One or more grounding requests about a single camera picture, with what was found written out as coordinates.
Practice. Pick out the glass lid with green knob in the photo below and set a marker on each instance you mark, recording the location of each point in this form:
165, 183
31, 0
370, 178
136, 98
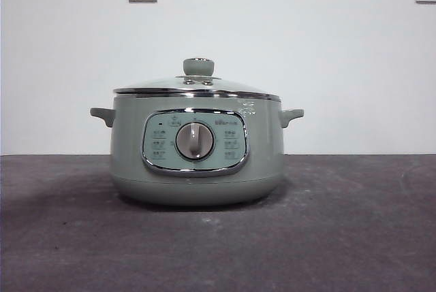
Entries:
199, 66

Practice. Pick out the pale green electric pot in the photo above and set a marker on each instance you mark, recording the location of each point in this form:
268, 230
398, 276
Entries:
129, 169

